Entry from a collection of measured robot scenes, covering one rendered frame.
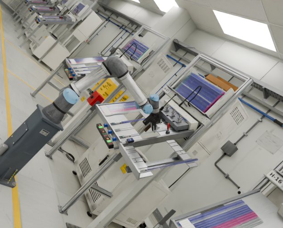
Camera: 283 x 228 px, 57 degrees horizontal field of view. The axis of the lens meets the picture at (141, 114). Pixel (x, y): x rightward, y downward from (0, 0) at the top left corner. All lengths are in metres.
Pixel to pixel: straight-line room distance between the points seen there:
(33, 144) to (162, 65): 2.31
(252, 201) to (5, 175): 1.66
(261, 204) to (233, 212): 0.24
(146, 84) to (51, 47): 3.33
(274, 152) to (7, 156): 3.02
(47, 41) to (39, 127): 4.76
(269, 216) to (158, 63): 2.47
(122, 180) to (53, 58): 4.71
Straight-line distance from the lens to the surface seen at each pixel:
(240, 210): 1.81
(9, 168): 2.03
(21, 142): 1.92
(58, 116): 1.87
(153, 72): 3.68
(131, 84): 1.89
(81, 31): 6.60
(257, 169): 3.70
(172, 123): 2.38
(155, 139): 2.22
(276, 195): 2.14
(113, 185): 2.42
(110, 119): 2.42
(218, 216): 1.72
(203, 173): 3.93
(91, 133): 3.76
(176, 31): 5.78
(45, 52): 6.56
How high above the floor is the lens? 1.10
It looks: 3 degrees down
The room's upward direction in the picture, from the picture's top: 45 degrees clockwise
